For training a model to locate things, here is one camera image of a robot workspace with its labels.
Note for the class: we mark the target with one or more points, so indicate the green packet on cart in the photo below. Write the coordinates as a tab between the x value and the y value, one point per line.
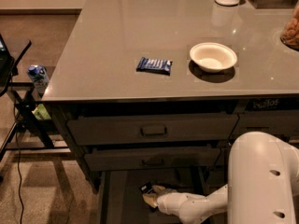
41	112

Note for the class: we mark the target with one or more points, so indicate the top left grey drawer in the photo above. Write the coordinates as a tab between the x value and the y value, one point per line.
151	128

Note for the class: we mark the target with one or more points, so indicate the black snack bag in drawer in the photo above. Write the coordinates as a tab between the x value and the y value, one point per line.
266	104

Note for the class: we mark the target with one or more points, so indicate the black side cart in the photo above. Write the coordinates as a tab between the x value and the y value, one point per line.
27	132

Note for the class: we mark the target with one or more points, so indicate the open bottom grey drawer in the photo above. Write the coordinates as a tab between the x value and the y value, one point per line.
122	201

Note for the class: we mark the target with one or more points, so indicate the black rxbar chocolate bar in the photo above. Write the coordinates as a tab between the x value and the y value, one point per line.
146	188

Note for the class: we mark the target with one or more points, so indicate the top right grey drawer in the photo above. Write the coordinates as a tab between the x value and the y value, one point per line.
278	123

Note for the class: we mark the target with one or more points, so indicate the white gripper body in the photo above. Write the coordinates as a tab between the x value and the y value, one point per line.
167	201

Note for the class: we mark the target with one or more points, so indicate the middle left grey drawer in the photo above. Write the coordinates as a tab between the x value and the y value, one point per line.
149	158

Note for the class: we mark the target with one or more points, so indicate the glass jar of nuts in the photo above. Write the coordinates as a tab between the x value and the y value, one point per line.
290	33

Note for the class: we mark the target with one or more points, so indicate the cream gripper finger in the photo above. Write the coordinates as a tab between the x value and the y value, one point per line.
162	190
150	199

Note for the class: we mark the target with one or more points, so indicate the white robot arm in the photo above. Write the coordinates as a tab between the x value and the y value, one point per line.
263	177

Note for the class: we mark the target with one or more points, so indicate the blue candy bar wrapper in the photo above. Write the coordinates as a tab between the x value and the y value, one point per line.
154	66

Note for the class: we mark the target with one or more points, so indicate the grey counter cabinet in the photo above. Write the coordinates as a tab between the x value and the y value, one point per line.
96	74

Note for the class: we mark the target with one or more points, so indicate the white paper bowl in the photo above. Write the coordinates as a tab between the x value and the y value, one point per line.
213	57

